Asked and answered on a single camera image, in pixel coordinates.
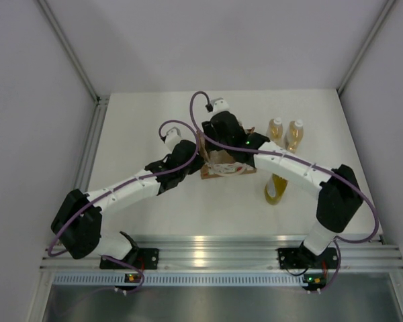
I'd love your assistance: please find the burlap watermelon print bag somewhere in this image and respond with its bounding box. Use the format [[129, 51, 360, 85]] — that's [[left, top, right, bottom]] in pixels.
[[197, 131, 257, 180]]

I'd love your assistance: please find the amber bottle white cap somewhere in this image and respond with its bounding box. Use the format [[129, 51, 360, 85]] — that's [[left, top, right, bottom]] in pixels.
[[284, 119, 304, 153], [267, 117, 283, 146]]

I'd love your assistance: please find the yellow bottle red cap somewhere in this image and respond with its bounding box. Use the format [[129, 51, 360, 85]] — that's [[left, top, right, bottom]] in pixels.
[[264, 174, 288, 205]]

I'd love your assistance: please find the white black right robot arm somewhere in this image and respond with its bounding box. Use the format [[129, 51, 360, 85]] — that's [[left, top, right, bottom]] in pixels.
[[202, 111, 363, 266]]

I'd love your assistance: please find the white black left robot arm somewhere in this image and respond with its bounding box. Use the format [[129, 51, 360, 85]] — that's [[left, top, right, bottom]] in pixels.
[[51, 140, 204, 268]]

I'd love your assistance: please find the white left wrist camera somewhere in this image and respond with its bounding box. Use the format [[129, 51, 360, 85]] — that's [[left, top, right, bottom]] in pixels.
[[163, 127, 182, 150]]

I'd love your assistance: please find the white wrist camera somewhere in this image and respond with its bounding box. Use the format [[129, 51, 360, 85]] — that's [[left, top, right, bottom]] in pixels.
[[206, 97, 230, 115], [163, 127, 182, 150]]

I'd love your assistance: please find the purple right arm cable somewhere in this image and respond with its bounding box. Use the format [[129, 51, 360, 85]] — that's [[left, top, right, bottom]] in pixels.
[[189, 91, 379, 292]]

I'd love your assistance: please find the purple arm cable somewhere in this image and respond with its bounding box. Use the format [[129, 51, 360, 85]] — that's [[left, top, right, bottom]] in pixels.
[[189, 91, 379, 292], [46, 119, 202, 296]]

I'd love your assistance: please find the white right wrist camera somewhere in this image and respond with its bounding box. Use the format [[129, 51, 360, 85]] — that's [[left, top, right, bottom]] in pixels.
[[206, 97, 230, 115]]

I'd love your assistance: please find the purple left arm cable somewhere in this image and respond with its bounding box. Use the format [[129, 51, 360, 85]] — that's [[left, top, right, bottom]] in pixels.
[[46, 119, 202, 296]]

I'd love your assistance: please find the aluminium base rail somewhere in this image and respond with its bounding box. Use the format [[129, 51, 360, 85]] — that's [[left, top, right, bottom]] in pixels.
[[40, 234, 403, 273]]

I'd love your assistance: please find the aluminium frame post right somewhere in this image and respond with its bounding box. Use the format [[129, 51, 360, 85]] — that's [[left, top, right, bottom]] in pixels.
[[336, 0, 398, 97]]

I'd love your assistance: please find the aluminium frame post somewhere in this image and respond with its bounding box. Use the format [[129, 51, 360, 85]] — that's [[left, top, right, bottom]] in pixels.
[[336, 0, 398, 97], [35, 0, 99, 103]]

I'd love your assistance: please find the white slotted cable duct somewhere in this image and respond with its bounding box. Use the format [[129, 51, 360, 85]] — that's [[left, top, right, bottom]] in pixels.
[[53, 272, 308, 286]]

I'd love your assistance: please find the aluminium frame post left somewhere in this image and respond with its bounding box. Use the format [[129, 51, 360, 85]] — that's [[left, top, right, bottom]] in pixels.
[[35, 0, 99, 103]]

